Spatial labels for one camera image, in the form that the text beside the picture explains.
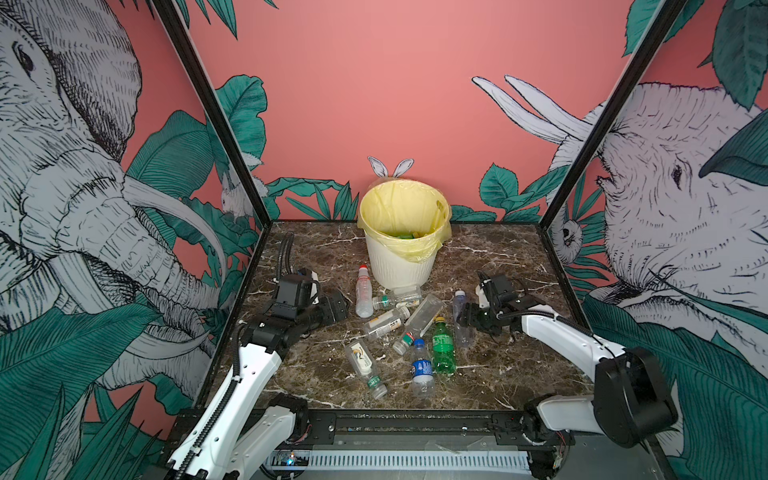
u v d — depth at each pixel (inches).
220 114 35.2
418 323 36.2
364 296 37.6
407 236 30.7
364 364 31.4
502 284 27.6
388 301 37.9
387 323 34.7
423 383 31.7
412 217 40.1
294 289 22.0
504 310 25.1
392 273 35.6
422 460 27.6
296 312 22.0
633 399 16.5
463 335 33.9
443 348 32.5
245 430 19.5
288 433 24.3
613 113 34.0
